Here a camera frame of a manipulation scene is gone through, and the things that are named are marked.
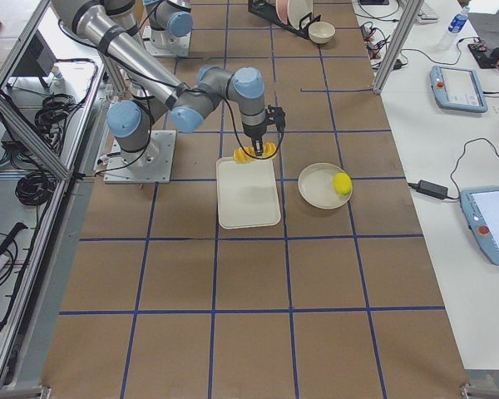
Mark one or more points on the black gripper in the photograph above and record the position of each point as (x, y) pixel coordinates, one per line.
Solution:
(255, 138)

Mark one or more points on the yellow bread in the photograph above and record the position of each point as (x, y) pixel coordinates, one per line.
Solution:
(247, 154)

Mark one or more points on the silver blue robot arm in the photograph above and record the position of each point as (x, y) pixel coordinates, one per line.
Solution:
(111, 28)
(170, 26)

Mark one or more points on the cream round plate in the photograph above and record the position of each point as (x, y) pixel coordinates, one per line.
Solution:
(315, 186)

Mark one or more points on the cream plate in rack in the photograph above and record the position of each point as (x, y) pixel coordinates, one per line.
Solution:
(299, 13)

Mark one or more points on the pink plate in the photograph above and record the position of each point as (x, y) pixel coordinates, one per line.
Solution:
(281, 8)

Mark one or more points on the white tray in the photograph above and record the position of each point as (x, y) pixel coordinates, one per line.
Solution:
(247, 195)

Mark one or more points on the yellow lemon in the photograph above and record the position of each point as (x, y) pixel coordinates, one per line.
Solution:
(342, 183)

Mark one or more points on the cream bowl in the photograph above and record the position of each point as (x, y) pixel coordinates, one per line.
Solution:
(321, 32)

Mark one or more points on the black dish rack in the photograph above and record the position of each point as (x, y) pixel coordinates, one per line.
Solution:
(266, 10)

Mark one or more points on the black power adapter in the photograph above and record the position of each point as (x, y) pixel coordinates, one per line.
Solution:
(431, 189)

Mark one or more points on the blue teach pendant far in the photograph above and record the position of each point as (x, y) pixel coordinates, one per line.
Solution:
(457, 89)

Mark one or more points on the blue teach pendant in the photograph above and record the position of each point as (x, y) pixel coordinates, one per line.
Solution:
(457, 89)
(480, 207)

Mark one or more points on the plastic water bottle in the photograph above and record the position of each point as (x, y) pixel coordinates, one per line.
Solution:
(454, 28)

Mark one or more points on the blue teach pendant near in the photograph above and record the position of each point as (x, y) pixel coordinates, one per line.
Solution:
(480, 207)

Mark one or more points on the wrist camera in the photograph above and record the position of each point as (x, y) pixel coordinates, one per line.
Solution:
(275, 115)

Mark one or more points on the aluminium frame post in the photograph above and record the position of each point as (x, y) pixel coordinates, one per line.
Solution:
(398, 39)

